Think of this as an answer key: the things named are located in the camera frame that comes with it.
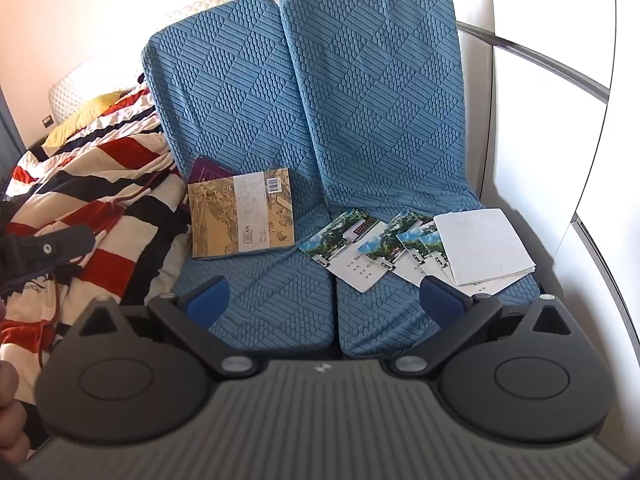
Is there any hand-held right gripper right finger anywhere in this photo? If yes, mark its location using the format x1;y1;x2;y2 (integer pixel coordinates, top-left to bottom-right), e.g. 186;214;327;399
387;276;576;378

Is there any purple book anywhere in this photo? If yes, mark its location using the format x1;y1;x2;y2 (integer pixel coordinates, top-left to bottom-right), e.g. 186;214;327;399
187;156;236;184

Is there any yellow pillow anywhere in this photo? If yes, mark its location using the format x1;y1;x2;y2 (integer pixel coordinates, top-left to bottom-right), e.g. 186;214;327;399
42;91;129;147

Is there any blue textured folding sofa chair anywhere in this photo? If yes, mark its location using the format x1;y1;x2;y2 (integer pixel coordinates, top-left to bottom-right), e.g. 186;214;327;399
279;0;544;361

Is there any person's left hand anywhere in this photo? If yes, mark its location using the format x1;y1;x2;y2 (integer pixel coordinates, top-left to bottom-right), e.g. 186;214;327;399
0;361;32;464

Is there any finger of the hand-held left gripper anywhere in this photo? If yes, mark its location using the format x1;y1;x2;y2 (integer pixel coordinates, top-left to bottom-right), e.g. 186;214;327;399
9;225;96;275

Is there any plain white notebook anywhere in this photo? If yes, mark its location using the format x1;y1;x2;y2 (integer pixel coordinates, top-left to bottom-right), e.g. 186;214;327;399
432;208;537;287

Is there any dark metal bar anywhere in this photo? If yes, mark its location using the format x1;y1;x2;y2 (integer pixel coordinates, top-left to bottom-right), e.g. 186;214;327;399
457;21;612;101

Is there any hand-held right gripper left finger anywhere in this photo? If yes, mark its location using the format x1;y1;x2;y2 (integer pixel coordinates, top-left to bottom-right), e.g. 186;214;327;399
75;275;261;380

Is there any brown painting cover book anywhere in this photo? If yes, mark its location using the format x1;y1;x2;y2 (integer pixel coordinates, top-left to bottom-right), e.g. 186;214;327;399
187;167;297;260

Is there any grey metal bar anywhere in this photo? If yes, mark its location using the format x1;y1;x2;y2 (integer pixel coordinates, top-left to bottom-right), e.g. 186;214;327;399
571;214;623;313

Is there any red black cream striped blanket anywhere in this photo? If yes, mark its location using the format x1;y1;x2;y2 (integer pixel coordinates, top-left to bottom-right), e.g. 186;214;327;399
0;85;193;406

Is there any white quilted headboard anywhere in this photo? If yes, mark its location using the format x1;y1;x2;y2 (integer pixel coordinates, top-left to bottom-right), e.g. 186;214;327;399
48;0;246;126

